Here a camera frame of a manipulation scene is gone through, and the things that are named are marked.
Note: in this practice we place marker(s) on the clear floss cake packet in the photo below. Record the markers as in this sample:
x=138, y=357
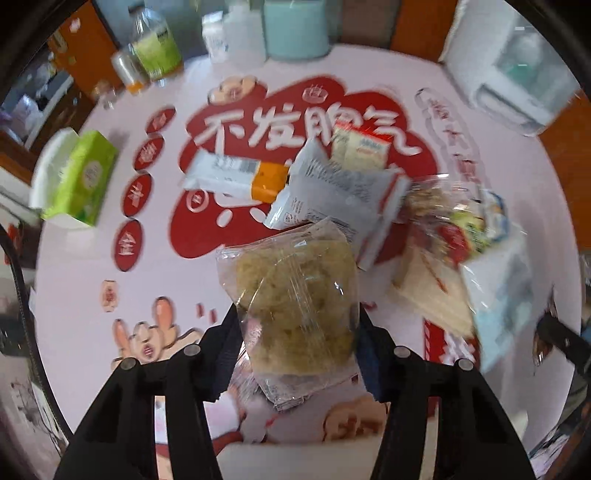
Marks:
x=295, y=295

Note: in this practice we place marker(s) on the small jar with orange contents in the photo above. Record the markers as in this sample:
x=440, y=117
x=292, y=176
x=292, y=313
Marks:
x=130, y=71

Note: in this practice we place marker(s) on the grey and white snack packet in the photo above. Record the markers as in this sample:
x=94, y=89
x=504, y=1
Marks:
x=332, y=189

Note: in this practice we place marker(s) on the clear red-print sandwich packet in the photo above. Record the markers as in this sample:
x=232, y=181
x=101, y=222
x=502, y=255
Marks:
x=429, y=258

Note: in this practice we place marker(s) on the green tissue box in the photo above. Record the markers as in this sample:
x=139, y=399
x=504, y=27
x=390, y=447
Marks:
x=87, y=180

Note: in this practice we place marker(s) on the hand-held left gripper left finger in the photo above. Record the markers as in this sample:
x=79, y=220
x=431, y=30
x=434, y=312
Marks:
x=226, y=360

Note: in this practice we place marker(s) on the white squeeze bottle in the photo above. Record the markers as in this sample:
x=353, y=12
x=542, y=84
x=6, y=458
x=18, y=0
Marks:
x=247, y=32

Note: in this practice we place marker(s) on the small pale cracker packet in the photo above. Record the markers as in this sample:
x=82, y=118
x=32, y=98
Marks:
x=364, y=147

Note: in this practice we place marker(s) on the teal canister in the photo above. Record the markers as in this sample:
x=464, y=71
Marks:
x=295, y=30

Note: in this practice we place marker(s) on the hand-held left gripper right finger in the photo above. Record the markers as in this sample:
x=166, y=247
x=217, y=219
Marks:
x=371, y=360

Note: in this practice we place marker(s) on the white and orange snack packet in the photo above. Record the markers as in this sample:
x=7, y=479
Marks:
x=221, y=173

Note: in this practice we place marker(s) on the small glass jar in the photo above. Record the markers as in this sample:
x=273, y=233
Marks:
x=107, y=94

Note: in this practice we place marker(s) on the clear bottle with green label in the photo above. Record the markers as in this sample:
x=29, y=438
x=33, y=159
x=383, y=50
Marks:
x=157, y=50

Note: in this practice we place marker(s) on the white pill bottle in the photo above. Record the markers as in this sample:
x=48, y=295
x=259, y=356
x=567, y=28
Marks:
x=215, y=39

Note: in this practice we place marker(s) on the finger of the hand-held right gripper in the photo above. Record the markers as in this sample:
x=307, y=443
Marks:
x=561, y=339

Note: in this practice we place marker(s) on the white countertop sterilizer cabinet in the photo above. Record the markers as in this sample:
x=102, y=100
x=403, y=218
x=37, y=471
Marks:
x=503, y=74

